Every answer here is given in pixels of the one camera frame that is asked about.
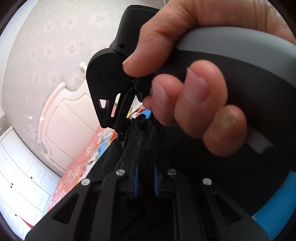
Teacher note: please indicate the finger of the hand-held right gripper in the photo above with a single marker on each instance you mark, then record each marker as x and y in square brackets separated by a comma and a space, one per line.
[108, 115]

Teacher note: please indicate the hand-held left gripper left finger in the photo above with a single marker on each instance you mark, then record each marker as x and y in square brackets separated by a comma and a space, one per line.
[136, 183]

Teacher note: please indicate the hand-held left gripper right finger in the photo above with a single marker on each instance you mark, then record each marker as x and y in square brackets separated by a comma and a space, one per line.
[156, 183]

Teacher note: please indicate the black pants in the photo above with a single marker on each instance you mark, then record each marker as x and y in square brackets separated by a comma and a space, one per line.
[143, 134]

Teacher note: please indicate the person's right hand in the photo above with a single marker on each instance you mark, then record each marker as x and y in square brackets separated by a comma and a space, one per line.
[203, 97]

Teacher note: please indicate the white wooden headboard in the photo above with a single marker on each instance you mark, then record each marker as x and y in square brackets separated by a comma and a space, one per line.
[67, 120]

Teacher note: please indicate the pink floral blanket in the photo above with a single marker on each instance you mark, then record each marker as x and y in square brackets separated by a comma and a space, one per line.
[76, 171]

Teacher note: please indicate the white wardrobe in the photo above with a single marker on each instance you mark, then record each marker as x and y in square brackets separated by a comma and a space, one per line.
[20, 180]

